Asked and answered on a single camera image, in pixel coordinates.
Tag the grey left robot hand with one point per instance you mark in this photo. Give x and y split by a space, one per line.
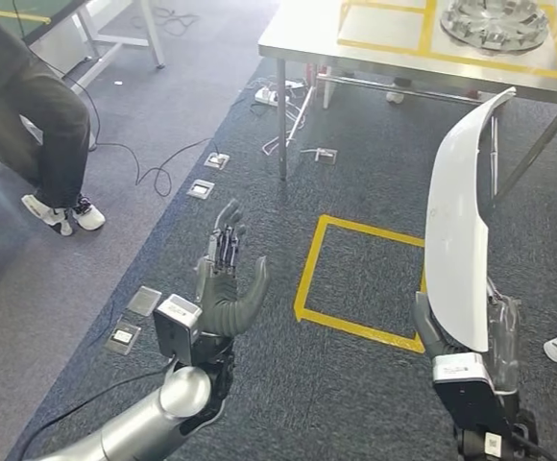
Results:
223 305

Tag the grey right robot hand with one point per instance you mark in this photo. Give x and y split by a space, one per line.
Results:
425 331

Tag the white curved plastic part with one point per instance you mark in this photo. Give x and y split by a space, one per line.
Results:
456 242

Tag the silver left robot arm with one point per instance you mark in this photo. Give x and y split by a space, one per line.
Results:
163 413

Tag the steel workbench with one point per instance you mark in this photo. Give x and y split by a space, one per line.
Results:
307 38

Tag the yellow workbench tape outline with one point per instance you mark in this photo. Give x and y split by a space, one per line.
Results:
427 25

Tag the metal floor outlet box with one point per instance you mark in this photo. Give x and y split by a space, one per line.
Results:
144 301
200 189
122 337
217 161
325 156

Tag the yellow floor tape outline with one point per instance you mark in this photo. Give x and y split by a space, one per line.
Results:
307 273

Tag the white power strip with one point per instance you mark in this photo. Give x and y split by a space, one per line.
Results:
271 97

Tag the silver wheel cover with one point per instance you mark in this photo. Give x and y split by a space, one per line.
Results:
494 22

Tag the green top white table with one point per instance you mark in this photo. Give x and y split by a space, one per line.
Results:
43 9

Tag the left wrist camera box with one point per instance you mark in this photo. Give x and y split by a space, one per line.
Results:
175 331

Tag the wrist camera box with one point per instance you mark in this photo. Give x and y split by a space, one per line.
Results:
470 397
175 331

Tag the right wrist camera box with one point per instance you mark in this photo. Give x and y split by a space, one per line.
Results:
470 397

